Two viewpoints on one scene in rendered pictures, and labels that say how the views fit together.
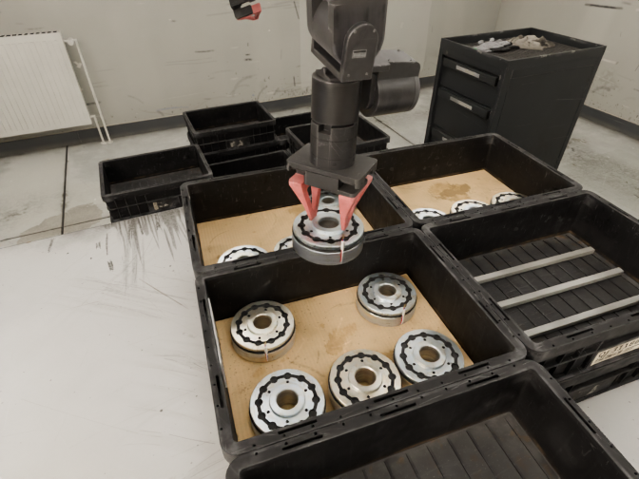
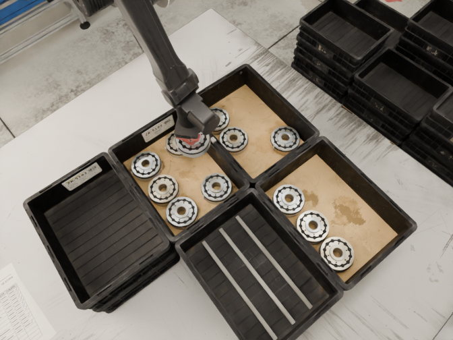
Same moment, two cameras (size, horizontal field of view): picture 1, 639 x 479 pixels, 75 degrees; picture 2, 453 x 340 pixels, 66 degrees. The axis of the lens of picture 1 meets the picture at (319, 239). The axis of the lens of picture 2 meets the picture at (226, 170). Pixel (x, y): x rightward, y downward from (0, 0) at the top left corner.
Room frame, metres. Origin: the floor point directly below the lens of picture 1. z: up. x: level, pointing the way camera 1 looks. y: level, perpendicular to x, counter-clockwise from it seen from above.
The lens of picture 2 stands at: (0.43, -0.56, 1.92)
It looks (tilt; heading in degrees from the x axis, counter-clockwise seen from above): 64 degrees down; 75
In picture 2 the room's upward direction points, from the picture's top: 4 degrees counter-clockwise
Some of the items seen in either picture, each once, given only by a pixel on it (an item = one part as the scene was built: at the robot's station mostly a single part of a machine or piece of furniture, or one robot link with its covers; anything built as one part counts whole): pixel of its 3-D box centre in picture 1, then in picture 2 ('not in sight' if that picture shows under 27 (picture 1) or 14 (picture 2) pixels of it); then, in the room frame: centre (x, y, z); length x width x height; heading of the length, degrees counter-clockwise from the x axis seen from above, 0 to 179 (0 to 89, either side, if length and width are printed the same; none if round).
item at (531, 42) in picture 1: (531, 41); not in sight; (2.23, -1.05, 0.88); 0.29 x 0.22 x 0.03; 114
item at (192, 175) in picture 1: (166, 215); (335, 55); (1.45, 0.65, 0.37); 0.40 x 0.30 x 0.45; 114
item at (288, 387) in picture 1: (287, 400); (145, 163); (0.30, 0.04, 0.86); 0.05 x 0.05 x 0.01
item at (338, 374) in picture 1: (364, 379); (162, 188); (0.34, -0.06, 0.86); 0.10 x 0.10 x 0.01
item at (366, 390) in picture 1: (365, 377); (162, 187); (0.34, -0.06, 0.86); 0.05 x 0.05 x 0.01
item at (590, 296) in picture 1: (553, 278); (255, 271); (0.53, -0.42, 0.87); 0.40 x 0.30 x 0.11; 109
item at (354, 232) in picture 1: (328, 226); (192, 137); (0.48, -0.01, 1.03); 0.10 x 0.10 x 0.01
